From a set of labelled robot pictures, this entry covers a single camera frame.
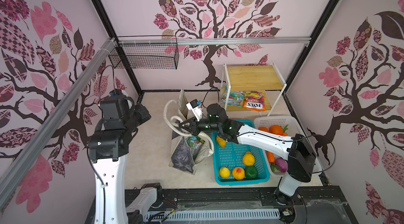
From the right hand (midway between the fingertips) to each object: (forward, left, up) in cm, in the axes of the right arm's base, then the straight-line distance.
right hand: (179, 123), depth 68 cm
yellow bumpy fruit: (-8, -34, -23) cm, 42 cm away
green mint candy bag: (+23, -29, -10) cm, 39 cm away
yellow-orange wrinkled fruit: (+2, -20, -23) cm, 31 cm away
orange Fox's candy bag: (+21, -41, -10) cm, 47 cm away
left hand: (0, +13, +9) cm, 16 cm away
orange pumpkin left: (+10, -46, -23) cm, 52 cm away
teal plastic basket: (-4, -26, -29) cm, 39 cm away
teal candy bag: (-3, -6, -15) cm, 16 cm away
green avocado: (-15, -34, -24) cm, 44 cm away
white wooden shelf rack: (+25, -39, +4) cm, 46 cm away
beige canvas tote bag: (-8, -3, -9) cm, 13 cm away
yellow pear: (-14, -21, -24) cm, 35 cm away
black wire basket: (+71, +35, -11) cm, 80 cm away
